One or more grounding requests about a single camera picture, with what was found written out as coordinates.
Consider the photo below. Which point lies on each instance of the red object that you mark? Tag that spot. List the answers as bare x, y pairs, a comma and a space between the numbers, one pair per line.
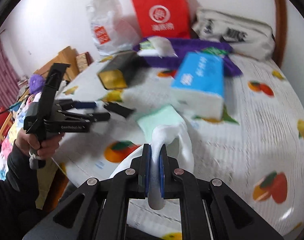
4, 117

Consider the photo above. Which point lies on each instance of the wooden furniture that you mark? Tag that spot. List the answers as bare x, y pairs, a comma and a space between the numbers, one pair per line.
64, 57

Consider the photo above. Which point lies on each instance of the red shopping bag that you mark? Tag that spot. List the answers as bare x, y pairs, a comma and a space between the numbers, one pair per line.
142, 10

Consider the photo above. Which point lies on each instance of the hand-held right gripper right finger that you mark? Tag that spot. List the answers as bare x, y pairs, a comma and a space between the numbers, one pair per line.
163, 170

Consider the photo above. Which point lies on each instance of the dark green box gold end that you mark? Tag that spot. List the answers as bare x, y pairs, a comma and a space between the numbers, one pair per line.
124, 62

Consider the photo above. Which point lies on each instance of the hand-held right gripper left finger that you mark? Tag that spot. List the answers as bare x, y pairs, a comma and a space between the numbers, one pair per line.
147, 170

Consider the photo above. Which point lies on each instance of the colourful printed cloth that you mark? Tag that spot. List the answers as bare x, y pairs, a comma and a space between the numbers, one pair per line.
9, 142

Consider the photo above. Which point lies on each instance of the fruit print bedsheet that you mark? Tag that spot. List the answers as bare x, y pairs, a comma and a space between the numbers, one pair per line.
242, 130

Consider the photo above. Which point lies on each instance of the light green plastic bag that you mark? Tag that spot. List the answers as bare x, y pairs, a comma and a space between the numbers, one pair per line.
159, 118

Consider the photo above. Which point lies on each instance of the pink curtain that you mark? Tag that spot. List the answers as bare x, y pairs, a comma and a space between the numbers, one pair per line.
4, 67

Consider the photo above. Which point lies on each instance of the purple cloth bag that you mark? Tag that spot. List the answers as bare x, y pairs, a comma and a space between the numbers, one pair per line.
192, 46

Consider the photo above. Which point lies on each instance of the purple fluffy ball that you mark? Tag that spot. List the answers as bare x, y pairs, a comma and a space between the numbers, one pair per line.
37, 82

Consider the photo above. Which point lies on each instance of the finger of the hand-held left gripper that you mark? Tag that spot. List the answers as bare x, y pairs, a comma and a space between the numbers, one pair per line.
96, 117
84, 104

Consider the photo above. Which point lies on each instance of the grey pouch bag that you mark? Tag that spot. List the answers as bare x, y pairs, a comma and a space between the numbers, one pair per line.
254, 45

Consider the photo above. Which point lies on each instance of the white soft cloth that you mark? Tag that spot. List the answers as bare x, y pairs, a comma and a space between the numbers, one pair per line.
172, 133

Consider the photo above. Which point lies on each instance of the brown wooden frame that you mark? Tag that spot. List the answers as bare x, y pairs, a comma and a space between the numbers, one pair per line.
280, 17

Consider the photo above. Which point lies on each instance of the white foam sponge block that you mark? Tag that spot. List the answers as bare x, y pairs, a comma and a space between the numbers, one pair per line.
162, 46

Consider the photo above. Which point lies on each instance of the brown patterned board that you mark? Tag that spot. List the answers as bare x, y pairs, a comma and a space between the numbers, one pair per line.
83, 61

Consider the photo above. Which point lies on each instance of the person's left hand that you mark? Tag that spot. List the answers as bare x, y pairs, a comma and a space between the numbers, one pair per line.
23, 142

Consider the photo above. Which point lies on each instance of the small black object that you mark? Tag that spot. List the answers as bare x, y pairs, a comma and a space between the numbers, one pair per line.
119, 110

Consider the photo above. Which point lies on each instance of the green tissue packet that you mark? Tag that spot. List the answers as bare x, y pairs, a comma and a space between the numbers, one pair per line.
145, 45

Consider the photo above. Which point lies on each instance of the white plastic bag orange logo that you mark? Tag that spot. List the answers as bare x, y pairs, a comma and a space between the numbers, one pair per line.
104, 7

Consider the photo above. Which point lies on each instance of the blue tissue pack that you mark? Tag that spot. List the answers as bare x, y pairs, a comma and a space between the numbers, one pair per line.
199, 70

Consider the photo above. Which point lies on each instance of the person's left forearm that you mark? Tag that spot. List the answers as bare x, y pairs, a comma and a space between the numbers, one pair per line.
14, 180

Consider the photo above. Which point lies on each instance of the white packet with green band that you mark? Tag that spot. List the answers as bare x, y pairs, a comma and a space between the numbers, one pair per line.
217, 51

